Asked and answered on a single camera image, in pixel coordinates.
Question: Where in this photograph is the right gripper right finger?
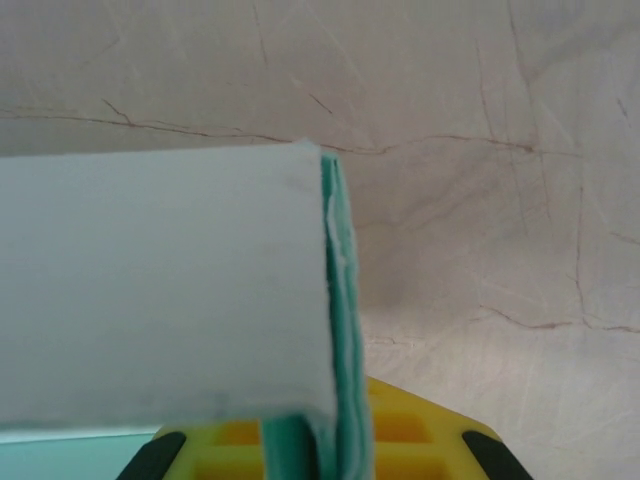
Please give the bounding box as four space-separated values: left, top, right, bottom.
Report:
367 377 532 480

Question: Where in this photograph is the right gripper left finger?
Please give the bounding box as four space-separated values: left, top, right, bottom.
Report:
116 418 265 480

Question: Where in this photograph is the teal paper box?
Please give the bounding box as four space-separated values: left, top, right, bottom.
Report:
0 138 376 480

